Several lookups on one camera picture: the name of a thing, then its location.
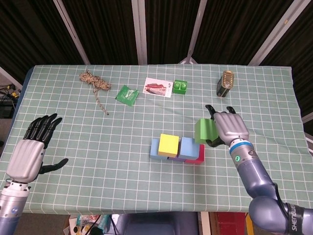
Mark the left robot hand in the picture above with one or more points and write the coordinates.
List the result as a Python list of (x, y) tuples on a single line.
[(24, 159)]

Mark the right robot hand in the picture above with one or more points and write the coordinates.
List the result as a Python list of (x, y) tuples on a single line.
[(231, 129)]

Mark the green foam cube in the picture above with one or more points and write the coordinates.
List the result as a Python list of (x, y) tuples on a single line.
[(204, 131)]

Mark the steel blue foam cube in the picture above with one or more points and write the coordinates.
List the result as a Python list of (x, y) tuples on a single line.
[(188, 148)]

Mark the purple foam cube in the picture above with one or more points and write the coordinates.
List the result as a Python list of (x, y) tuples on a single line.
[(177, 159)]

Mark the yellow foam cube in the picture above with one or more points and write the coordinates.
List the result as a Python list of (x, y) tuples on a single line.
[(168, 144)]

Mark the light blue foam cube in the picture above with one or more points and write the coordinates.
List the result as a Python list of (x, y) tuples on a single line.
[(154, 149)]

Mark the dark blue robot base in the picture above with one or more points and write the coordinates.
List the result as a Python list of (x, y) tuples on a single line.
[(171, 225)]

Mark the pink foam cube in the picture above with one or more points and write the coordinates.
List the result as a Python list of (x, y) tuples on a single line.
[(201, 156)]

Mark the black electronic box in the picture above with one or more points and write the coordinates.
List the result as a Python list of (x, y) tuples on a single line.
[(5, 110)]

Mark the green toy brick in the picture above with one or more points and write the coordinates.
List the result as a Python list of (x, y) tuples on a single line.
[(179, 88)]

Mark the pile of colourful packages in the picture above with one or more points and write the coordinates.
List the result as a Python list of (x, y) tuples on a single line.
[(83, 220)]

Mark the white picture card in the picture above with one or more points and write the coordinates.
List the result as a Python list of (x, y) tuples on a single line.
[(156, 87)]

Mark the red box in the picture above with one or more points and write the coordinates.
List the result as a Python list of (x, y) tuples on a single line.
[(230, 224)]

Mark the yellow vertical bar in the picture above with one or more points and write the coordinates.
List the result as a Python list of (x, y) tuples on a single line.
[(249, 224)]

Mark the white table leg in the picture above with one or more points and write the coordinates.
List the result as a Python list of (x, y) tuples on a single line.
[(205, 224)]

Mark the green checked tablecloth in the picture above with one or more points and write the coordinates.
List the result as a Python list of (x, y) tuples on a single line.
[(122, 183)]

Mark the green foil sachet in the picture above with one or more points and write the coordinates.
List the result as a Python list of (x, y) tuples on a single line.
[(127, 95)]

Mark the dark pleated curtain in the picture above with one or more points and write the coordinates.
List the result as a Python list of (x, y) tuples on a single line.
[(110, 29)]

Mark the white metal frame post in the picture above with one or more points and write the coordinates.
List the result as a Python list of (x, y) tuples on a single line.
[(139, 31), (71, 31), (276, 31), (195, 31)]

